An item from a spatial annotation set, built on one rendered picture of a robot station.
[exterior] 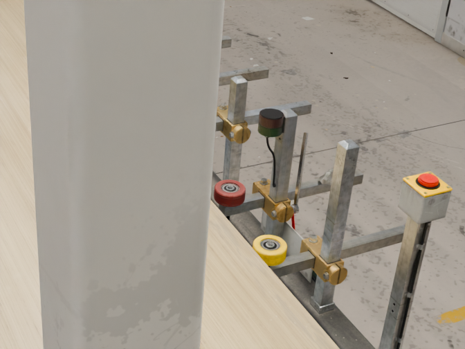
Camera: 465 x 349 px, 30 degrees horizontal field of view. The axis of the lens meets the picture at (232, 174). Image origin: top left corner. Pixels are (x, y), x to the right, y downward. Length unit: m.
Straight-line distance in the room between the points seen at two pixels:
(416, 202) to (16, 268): 0.86
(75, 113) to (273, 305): 1.62
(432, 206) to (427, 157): 2.64
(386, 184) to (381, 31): 1.88
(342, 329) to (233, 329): 0.42
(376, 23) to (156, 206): 5.62
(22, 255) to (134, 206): 1.71
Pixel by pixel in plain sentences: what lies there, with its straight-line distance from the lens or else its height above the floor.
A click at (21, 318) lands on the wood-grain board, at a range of 1.83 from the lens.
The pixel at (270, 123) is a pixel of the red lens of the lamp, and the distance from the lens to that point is 2.08.
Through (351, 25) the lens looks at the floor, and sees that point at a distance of 5.78.
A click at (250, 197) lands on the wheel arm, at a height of 0.86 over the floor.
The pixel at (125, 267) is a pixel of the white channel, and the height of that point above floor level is 1.92.
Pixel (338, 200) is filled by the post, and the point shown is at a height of 1.03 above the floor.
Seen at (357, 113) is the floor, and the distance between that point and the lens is 4.65.
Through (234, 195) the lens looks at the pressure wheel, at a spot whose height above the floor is 0.91.
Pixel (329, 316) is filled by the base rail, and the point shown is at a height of 0.70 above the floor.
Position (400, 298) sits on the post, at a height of 0.94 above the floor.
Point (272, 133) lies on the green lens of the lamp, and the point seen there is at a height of 1.09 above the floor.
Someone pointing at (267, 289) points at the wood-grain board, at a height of 0.90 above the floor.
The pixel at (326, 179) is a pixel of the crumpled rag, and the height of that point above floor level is 0.87.
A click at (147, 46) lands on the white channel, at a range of 0.25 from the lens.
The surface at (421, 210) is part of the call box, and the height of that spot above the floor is 1.19.
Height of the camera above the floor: 2.10
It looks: 32 degrees down
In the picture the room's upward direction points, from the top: 5 degrees clockwise
